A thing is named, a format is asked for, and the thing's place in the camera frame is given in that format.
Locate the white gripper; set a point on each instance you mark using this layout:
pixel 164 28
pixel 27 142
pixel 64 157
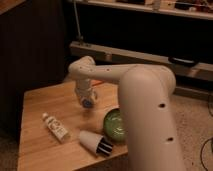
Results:
pixel 83 89

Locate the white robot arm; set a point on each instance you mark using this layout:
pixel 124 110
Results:
pixel 144 92

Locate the green ceramic bowl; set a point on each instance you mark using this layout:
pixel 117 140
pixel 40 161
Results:
pixel 113 126

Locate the orange carrot toy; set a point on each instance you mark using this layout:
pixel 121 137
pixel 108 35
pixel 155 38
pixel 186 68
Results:
pixel 96 82

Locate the white bottle with label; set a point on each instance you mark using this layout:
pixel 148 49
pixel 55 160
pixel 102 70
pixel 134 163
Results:
pixel 56 127

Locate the white cup with black stripes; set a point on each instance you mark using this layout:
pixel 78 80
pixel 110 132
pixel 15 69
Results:
pixel 95 143

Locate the thin metal pole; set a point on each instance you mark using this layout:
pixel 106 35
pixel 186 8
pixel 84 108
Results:
pixel 79 35

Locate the wooden shelf with clutter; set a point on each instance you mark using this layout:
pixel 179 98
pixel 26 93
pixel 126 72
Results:
pixel 154 7

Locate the long case with black handle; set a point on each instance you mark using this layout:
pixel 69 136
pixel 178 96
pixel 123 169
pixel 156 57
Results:
pixel 200 70

